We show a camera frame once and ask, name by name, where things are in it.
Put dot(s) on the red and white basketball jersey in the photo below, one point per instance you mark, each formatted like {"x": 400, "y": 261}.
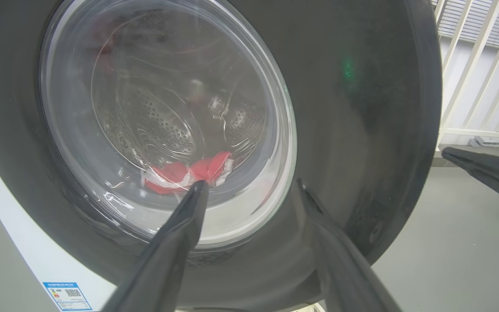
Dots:
{"x": 171, "y": 173}

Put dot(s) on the white front-load washing machine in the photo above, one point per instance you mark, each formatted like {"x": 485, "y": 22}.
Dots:
{"x": 37, "y": 242}

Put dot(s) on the white slatted railing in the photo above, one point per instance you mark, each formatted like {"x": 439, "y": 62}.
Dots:
{"x": 474, "y": 52}

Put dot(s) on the blue energy label sticker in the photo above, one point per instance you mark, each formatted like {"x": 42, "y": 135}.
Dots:
{"x": 67, "y": 297}

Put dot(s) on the small grey floor object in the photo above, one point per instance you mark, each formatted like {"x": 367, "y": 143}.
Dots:
{"x": 492, "y": 141}

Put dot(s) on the dark round washer door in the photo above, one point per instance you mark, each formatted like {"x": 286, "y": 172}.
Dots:
{"x": 340, "y": 130}

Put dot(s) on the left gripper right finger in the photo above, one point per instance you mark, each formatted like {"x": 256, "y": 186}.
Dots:
{"x": 345, "y": 268}

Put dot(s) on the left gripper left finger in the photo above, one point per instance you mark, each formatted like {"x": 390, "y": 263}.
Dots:
{"x": 167, "y": 260}

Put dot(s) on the grey slatted window blind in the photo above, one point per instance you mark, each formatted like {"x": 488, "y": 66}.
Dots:
{"x": 479, "y": 17}

